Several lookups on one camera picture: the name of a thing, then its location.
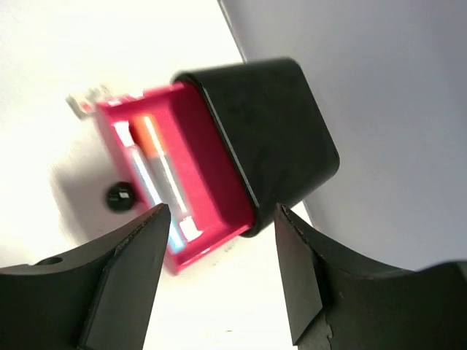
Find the pink drawer with black knob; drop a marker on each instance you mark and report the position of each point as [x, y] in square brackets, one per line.
[221, 208]

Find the white staples box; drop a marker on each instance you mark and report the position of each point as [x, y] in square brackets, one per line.
[83, 103]

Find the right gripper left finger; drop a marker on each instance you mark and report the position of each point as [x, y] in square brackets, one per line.
[97, 296]

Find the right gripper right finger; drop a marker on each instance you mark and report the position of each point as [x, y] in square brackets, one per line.
[337, 298]

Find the black drawer cabinet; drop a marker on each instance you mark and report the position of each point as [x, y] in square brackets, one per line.
[272, 129]

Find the orange highlighter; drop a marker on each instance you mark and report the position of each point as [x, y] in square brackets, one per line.
[150, 139]

